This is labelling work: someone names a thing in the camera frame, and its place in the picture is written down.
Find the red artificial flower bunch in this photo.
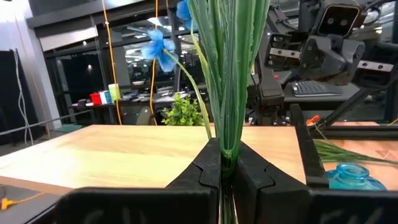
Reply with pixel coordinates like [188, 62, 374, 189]
[313, 139, 398, 166]

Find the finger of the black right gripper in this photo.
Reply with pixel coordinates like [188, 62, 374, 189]
[357, 70, 398, 122]
[254, 30, 293, 110]

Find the black rig frame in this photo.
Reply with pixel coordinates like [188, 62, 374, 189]
[310, 86, 398, 140]

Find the orange cable plug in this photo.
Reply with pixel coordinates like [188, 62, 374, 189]
[0, 192, 46, 212]

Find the grey office chair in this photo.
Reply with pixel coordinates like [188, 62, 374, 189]
[136, 105, 156, 126]

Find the blue embossed glass vase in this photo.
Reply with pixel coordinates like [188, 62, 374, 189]
[326, 161, 387, 191]

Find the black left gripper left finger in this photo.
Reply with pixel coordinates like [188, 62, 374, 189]
[54, 138, 222, 224]

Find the red orange artificial flower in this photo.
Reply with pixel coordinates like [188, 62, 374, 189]
[306, 114, 321, 127]

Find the small green plant white pot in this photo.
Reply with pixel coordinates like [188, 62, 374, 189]
[160, 92, 205, 127]

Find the black metal wood shelf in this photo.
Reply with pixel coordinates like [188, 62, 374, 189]
[0, 104, 330, 196]

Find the black computer keyboard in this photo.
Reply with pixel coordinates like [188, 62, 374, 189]
[291, 80, 345, 97]

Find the blue artificial flower bunch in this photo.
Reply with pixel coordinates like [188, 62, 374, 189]
[141, 0, 272, 224]

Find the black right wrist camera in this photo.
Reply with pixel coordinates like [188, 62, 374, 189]
[317, 0, 364, 37]

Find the white hanging cable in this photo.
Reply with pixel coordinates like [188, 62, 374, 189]
[12, 49, 35, 147]

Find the yellow hanging cable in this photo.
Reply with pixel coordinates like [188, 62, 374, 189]
[148, 0, 160, 126]
[101, 0, 123, 126]

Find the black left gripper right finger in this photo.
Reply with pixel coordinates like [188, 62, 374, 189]
[233, 141, 398, 224]

